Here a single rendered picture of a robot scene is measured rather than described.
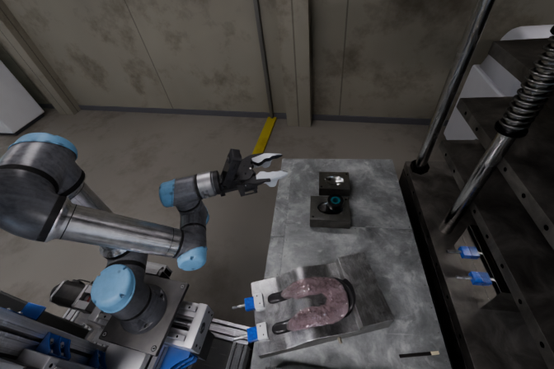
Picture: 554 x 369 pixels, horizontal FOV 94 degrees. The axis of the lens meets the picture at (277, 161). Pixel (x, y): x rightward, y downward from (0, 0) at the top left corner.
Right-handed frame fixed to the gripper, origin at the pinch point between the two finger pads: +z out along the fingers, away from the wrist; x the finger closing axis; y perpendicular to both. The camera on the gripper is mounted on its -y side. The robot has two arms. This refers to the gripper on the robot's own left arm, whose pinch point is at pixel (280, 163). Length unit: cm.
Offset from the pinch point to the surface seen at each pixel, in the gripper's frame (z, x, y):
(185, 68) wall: -65, -273, 115
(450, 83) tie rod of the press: 86, -33, 14
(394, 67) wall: 158, -166, 98
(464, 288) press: 65, 38, 62
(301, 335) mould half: -5, 38, 53
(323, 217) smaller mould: 20, -7, 60
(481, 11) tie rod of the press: 86, -36, -14
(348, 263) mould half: 21, 19, 53
